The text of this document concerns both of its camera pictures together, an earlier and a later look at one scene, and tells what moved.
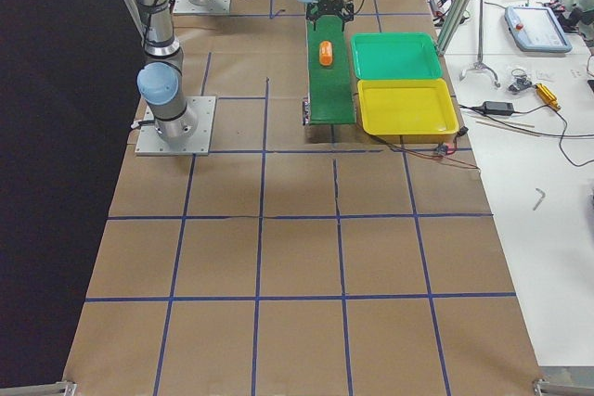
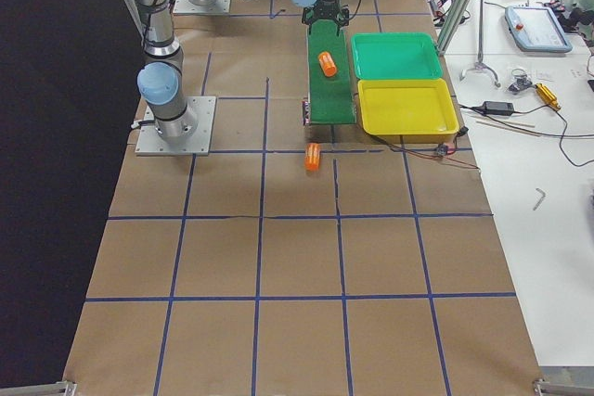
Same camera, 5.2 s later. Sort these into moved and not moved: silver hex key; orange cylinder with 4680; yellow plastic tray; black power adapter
Moved: orange cylinder with 4680
Not moved: yellow plastic tray; black power adapter; silver hex key
